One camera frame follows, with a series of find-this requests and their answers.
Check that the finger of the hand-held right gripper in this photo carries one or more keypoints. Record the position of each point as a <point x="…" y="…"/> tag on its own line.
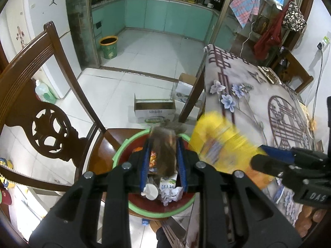
<point x="278" y="152"/>
<point x="266" y="164"/>

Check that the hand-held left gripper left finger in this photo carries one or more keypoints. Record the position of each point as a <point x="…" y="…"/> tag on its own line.
<point x="145" y="165"/>

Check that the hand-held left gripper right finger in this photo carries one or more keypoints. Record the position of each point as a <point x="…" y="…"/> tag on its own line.
<point x="182" y="165"/>

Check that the blue white small carton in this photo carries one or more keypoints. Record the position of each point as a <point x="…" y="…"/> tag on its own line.
<point x="168" y="183"/>

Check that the brown wrapper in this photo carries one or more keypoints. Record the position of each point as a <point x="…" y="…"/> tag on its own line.
<point x="164" y="149"/>

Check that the white paper cup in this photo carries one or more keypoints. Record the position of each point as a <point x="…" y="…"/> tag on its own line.
<point x="150" y="191"/>

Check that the red basin with green rim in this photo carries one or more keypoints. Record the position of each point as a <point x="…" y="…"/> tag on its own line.
<point x="144" y="204"/>

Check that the yellow packet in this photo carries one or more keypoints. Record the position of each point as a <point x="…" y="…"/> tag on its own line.
<point x="225" y="139"/>

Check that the person's right hand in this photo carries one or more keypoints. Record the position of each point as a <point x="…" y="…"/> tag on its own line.
<point x="310" y="215"/>

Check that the orange wrapper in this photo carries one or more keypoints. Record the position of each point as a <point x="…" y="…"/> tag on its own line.
<point x="153" y="161"/>

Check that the open cardboard box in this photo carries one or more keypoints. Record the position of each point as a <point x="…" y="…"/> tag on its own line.
<point x="155" y="109"/>

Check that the cardboard box with flaps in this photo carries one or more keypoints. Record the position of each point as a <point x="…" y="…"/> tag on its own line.
<point x="186" y="87"/>

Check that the brown snack packet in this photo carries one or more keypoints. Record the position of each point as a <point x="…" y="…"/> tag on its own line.
<point x="268" y="74"/>

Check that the plain wooden chair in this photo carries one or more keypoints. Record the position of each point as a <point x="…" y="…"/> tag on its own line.
<point x="297" y="72"/>

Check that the red hanging bag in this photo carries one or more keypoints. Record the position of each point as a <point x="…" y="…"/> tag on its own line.
<point x="269" y="41"/>

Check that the green yellow waste bin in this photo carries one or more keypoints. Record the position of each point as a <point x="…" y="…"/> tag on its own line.
<point x="109" y="47"/>

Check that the green detergent bottle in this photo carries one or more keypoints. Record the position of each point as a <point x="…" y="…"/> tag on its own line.
<point x="45" y="93"/>

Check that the brown handbag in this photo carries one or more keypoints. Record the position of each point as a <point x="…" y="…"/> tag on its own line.
<point x="260" y="24"/>

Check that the lettered tote bag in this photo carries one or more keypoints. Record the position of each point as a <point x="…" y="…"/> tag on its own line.
<point x="294" y="18"/>

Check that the yellow toy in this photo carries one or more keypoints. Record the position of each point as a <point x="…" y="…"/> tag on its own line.
<point x="5" y="171"/>

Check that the carved wooden chair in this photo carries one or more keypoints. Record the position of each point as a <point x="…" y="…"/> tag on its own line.
<point x="25" y="82"/>

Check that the teal kitchen cabinets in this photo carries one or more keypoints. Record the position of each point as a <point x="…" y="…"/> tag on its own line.
<point x="160" y="15"/>

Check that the plaid towel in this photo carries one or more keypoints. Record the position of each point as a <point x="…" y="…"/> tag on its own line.
<point x="245" y="2"/>

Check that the white mug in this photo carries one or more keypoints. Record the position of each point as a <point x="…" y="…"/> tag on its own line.
<point x="210" y="5"/>

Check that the white refrigerator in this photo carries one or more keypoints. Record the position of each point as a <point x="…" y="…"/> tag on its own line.
<point x="46" y="18"/>

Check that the wall charger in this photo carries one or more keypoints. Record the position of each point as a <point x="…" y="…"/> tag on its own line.
<point x="322" y="44"/>

